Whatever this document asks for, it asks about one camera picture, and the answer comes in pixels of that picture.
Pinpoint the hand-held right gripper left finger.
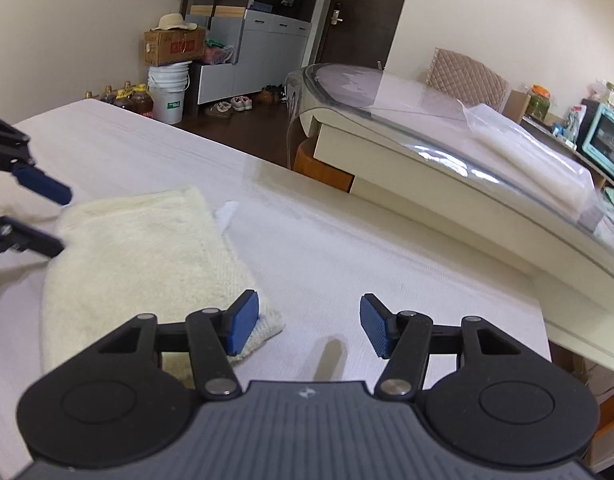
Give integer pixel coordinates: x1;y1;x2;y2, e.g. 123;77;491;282
62;289;262;401

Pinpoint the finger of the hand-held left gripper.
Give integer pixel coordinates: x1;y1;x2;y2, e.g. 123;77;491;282
0;110;72;206
0;215;66;263

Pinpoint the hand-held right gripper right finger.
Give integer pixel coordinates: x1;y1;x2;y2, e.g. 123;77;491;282
359;293;552;401

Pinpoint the cream terry towel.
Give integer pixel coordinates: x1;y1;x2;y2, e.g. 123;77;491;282
39;186;286;386

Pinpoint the white bucket with green label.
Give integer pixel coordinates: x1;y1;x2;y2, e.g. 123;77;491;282
149;85;188;125

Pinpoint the cream glass-top table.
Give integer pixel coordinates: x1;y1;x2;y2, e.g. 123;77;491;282
286;62;614;361

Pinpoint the cardboard box with red print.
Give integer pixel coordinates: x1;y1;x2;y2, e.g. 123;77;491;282
143;27;206;67

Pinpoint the straw hat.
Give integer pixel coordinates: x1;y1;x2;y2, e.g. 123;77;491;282
151;12;198;32

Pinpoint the colourful clothes pile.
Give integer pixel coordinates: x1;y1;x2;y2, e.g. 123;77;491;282
203;40;235;66

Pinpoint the clear plastic bag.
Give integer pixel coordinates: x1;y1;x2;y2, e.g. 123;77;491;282
462;102;600;216

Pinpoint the beige quilted chair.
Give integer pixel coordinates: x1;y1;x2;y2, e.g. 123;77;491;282
426;47;512;111

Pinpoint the grey and black cabinet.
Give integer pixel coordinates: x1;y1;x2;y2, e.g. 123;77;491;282
184;0;342;106

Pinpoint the green jar with orange lid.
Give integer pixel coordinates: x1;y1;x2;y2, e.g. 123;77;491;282
529;85;552;121

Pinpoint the teal countertop oven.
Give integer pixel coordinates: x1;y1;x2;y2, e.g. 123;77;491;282
582;105;614;186

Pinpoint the dark wooden door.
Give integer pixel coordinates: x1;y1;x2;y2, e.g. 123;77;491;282
314;0;418;68

